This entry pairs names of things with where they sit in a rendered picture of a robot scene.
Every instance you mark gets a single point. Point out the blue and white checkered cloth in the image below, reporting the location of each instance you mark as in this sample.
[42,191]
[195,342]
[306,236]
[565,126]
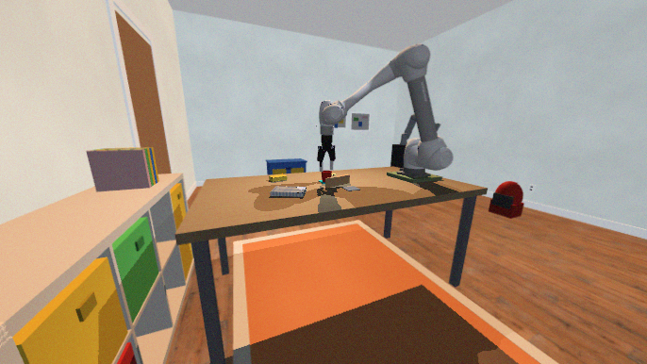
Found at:
[288,191]

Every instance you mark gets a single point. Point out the yellow sponge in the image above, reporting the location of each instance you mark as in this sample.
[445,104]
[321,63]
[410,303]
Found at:
[278,177]

